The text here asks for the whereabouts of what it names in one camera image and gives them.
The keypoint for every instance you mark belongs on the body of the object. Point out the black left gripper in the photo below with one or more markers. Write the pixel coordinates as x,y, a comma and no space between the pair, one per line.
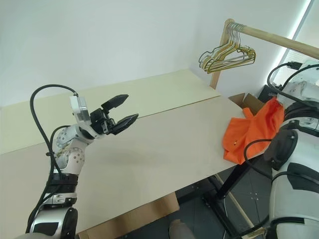
99,122

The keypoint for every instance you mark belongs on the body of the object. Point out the orange shorts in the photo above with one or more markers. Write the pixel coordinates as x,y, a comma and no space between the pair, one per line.
249,134

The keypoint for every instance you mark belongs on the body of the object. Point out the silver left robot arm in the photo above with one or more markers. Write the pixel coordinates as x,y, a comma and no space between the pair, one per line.
72,159

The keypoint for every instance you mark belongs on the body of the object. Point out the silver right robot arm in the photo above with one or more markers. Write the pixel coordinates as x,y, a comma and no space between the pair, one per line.
299,186

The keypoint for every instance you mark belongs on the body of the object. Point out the brown cardboard box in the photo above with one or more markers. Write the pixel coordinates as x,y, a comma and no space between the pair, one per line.
249,102

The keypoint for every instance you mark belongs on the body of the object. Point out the black metal table leg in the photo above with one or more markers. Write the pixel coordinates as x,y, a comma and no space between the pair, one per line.
231,179

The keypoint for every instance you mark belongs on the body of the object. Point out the light wooden base bar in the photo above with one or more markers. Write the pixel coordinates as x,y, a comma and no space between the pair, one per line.
239,201

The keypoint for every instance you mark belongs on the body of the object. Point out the black box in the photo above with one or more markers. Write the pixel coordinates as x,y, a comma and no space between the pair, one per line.
268,93

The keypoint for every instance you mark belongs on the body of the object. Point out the light wooden clothes rack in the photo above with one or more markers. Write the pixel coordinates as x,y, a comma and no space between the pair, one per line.
269,33

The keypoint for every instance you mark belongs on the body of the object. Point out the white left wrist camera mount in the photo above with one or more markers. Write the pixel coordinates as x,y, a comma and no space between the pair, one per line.
79,107

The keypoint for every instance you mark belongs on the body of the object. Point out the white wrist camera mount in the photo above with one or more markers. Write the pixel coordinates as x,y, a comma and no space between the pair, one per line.
310,71
79,107

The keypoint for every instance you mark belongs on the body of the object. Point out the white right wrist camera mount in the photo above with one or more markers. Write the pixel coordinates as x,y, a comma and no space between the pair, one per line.
310,71

